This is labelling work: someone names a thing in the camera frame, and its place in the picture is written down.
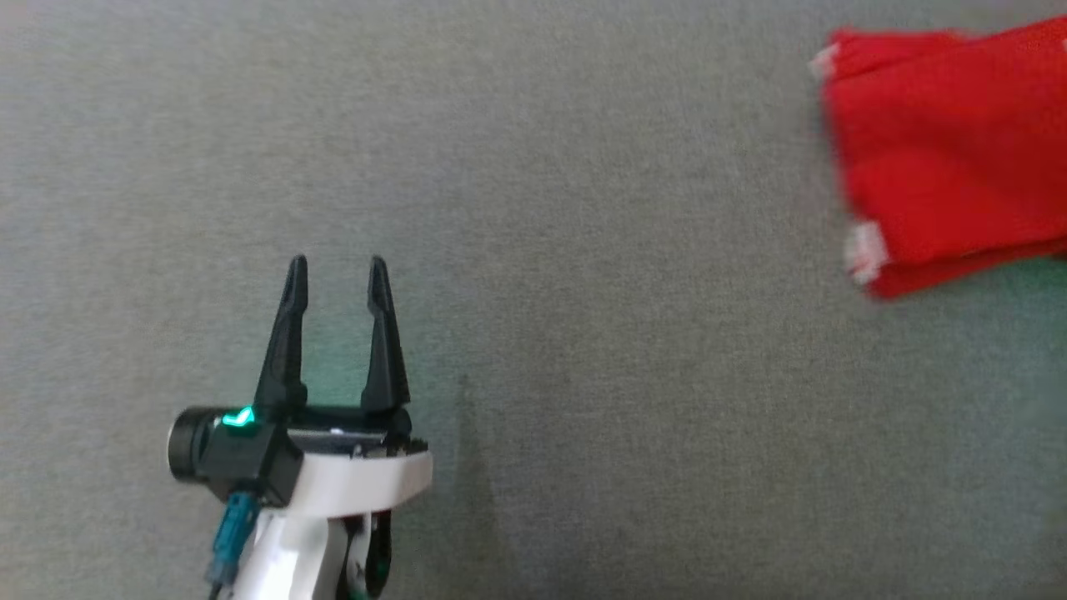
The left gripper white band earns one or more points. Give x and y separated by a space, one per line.
358 475

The red jersey with white stripes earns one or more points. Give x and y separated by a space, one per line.
950 158

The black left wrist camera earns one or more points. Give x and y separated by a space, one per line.
233 454

